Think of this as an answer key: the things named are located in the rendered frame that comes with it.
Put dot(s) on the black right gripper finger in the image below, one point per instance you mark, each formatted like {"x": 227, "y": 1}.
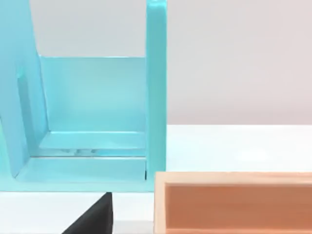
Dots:
{"x": 98, "y": 217}

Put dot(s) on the light blue rack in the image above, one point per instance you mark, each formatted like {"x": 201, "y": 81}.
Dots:
{"x": 92, "y": 102}

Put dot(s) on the shallow salmon-coloured box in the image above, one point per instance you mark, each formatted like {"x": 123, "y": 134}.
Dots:
{"x": 234, "y": 207}

